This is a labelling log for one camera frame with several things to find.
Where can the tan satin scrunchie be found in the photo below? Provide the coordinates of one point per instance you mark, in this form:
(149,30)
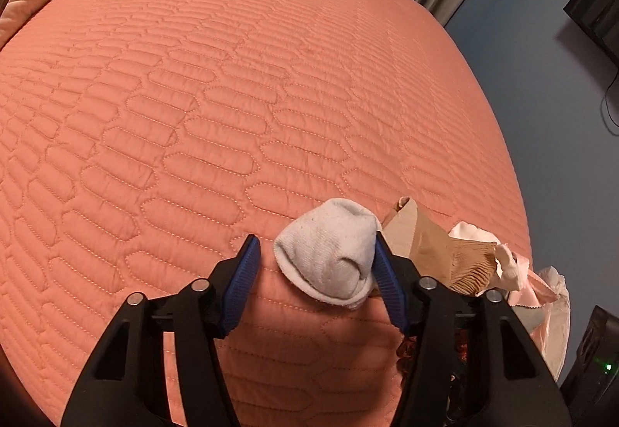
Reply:
(435,243)

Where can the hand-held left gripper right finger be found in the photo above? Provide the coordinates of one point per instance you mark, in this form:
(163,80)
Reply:
(389,282)

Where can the trash bin with white liner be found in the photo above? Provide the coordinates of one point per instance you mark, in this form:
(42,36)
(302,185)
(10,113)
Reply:
(556,325)

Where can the black wall television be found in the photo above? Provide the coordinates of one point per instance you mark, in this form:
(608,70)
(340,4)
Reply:
(597,6)

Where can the pink zigzag-edged cloth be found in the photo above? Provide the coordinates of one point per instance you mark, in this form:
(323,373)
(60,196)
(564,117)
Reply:
(532,291)

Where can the dark brown scrunchie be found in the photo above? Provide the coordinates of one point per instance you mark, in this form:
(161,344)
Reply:
(406,352)

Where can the pale grey sock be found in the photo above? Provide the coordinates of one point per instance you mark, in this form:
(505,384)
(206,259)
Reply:
(329,253)

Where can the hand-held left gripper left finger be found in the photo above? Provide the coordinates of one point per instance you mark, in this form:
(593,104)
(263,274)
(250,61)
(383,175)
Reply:
(239,282)

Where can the white crumpled cloth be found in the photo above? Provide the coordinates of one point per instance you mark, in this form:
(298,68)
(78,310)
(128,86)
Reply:
(471,231)

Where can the pink quilted bed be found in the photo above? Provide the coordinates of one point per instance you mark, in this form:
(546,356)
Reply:
(193,93)

